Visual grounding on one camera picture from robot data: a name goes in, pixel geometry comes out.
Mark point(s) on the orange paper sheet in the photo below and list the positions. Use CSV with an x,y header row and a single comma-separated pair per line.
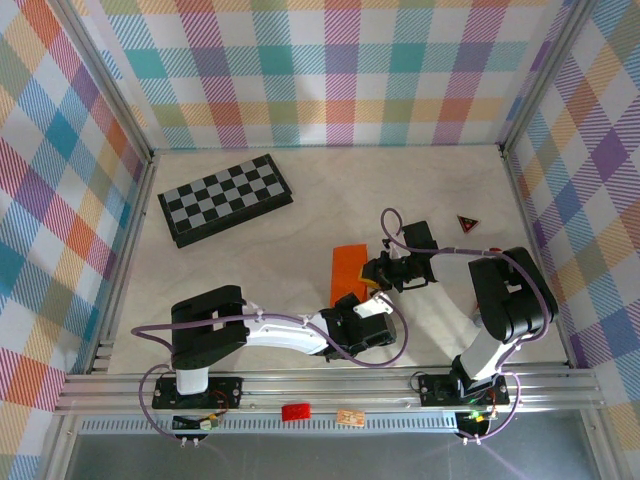
x,y
345,270

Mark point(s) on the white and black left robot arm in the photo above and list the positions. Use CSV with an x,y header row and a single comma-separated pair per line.
x,y
210,330

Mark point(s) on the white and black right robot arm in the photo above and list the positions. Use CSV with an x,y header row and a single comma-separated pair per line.
x,y
510,300

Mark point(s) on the black triangle with red mark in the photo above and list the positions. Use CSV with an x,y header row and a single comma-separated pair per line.
x,y
468,223

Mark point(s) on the silver metal ball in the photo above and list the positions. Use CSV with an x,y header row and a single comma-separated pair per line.
x,y
477,318

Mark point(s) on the orange printed label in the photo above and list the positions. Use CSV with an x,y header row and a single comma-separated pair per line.
x,y
350,417

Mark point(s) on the red plastic block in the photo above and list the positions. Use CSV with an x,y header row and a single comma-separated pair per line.
x,y
296,411

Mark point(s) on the black and grey chessboard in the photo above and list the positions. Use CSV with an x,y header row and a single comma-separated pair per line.
x,y
225,200

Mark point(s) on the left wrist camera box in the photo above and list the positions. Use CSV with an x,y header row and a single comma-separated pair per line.
x,y
372,306

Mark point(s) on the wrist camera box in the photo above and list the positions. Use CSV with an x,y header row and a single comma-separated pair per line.
x,y
395,252
372,306

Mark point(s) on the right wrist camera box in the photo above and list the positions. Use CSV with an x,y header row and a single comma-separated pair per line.
x,y
395,252

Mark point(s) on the wide aluminium base rail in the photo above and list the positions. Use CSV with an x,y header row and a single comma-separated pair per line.
x,y
325,390

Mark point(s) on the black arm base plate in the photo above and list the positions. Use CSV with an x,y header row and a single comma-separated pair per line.
x,y
227,392
435,390

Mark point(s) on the aluminium side rail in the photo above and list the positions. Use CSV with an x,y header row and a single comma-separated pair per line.
x,y
136,215
523,215

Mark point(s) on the aluminium frame post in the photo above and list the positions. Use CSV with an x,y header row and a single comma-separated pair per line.
x,y
109,80
544,75

